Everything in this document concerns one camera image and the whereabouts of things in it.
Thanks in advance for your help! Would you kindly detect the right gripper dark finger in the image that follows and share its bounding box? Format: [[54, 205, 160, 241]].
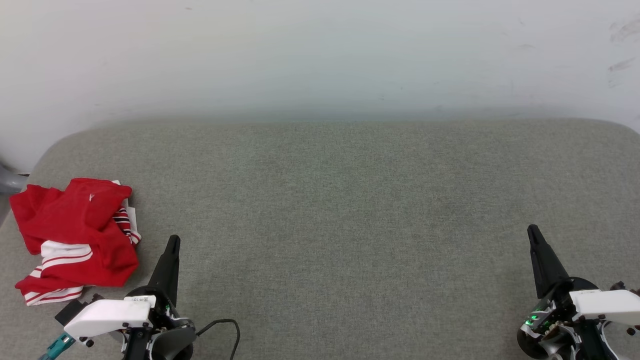
[[527, 224, 571, 300]]

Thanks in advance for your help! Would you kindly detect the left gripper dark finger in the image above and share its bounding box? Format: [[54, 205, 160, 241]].
[[147, 234, 181, 307]]

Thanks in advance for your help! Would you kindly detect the grey metal frame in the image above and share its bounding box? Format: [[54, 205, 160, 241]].
[[0, 161, 30, 196]]

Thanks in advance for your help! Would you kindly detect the left thin black cable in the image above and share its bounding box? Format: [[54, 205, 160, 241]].
[[195, 318, 241, 360]]

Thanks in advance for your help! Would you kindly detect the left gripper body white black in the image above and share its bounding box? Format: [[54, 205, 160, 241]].
[[63, 285, 197, 360]]

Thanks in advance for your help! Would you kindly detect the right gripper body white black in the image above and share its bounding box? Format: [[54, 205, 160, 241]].
[[517, 277, 640, 360]]

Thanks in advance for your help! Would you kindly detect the red white striped shirt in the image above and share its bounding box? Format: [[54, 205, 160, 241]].
[[10, 177, 142, 307]]

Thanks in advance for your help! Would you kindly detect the left teal cable connector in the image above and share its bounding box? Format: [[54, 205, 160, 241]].
[[38, 332, 77, 360]]

